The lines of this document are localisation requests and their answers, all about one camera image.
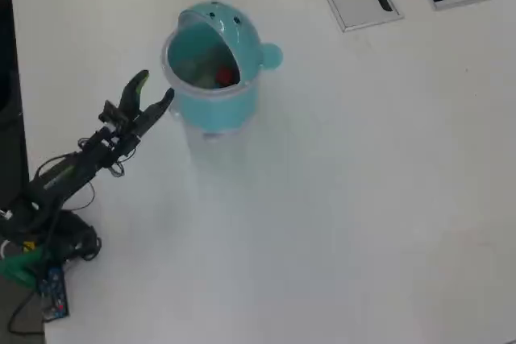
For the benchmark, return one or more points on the green table clamp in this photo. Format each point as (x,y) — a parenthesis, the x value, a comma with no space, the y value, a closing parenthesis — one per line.
(16,267)

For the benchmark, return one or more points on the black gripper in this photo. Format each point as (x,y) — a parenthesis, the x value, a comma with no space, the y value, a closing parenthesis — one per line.
(113,144)

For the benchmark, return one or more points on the black furniture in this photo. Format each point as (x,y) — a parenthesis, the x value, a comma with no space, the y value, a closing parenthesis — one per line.
(8,78)

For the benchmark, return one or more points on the blue circuit board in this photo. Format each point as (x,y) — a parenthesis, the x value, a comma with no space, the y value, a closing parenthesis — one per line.
(54,295)

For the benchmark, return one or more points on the red cube block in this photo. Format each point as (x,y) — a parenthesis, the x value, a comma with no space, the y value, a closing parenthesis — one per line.
(224,75)

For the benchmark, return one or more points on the white tape roll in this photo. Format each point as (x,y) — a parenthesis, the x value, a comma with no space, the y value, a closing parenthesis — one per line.
(2,249)

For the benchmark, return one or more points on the teal whale-shaped bin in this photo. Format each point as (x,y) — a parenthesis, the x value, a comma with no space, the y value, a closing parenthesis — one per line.
(213,106)

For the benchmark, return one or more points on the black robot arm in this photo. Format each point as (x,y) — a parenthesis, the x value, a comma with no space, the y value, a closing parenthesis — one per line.
(52,191)

